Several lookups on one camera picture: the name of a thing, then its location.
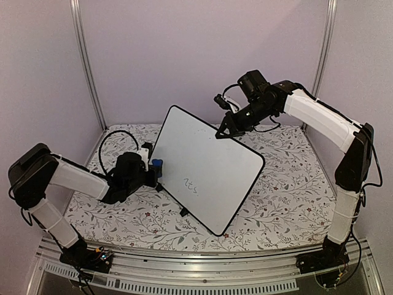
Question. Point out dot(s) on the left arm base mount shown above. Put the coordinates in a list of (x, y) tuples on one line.
[(79, 256)]

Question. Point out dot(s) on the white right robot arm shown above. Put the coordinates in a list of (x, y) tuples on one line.
[(354, 140)]

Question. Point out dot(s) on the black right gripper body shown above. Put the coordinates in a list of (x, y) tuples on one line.
[(256, 114)]

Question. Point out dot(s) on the blue whiteboard eraser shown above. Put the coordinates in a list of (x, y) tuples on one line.
[(157, 160)]

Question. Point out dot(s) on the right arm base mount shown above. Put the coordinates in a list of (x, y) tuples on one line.
[(331, 255)]

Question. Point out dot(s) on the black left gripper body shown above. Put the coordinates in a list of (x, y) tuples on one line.
[(135, 184)]

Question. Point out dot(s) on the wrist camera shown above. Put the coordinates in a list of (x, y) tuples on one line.
[(146, 150), (221, 102)]

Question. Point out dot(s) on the white whiteboard black frame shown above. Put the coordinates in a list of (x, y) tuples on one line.
[(209, 178)]

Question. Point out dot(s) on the floral patterned table mat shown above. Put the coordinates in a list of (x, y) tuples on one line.
[(290, 205)]

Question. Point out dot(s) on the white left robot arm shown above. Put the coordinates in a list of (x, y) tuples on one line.
[(39, 171)]

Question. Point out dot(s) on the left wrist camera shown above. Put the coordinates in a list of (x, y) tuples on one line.
[(146, 150)]

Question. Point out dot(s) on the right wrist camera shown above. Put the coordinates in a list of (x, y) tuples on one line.
[(221, 102)]

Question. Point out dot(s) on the right aluminium frame post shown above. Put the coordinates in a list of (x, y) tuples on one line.
[(326, 42)]

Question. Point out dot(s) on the left aluminium frame post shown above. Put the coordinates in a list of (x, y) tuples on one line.
[(86, 65)]

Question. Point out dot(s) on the aluminium frame post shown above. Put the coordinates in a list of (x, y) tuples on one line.
[(86, 65), (326, 42)]

